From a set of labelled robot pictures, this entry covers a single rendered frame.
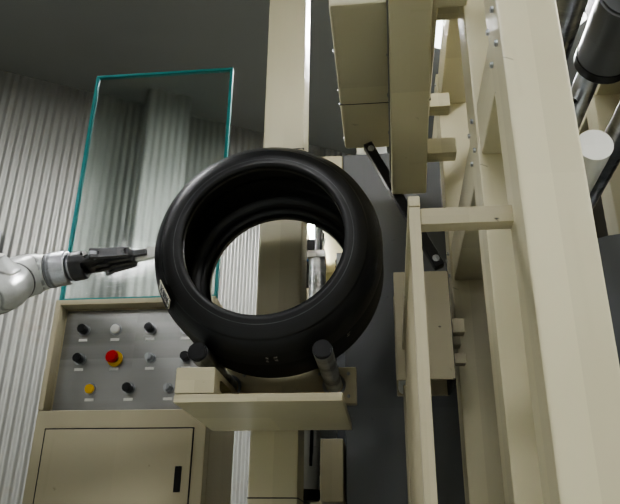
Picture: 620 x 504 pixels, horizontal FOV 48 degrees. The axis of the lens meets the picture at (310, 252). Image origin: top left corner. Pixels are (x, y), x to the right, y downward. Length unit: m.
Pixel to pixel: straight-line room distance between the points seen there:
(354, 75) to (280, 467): 1.03
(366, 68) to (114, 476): 1.39
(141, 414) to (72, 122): 3.43
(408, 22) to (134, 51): 3.57
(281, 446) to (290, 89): 1.14
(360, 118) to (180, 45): 3.06
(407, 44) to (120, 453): 1.44
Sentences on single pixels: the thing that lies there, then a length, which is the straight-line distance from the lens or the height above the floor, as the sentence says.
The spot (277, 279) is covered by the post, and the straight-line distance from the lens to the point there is 2.00.
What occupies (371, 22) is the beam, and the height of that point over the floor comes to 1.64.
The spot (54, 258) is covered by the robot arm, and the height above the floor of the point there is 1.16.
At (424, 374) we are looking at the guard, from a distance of 1.00.
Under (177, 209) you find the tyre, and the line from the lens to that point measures 1.72.
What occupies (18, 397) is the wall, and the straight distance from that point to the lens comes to 4.63.
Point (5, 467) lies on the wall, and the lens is 4.57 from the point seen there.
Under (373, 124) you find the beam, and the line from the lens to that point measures 2.05.
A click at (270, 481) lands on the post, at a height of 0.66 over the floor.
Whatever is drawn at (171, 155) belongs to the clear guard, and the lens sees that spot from 2.63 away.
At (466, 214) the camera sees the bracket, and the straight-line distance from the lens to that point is 1.10.
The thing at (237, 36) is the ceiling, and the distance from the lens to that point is 4.84.
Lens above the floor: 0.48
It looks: 24 degrees up
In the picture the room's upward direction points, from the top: 1 degrees clockwise
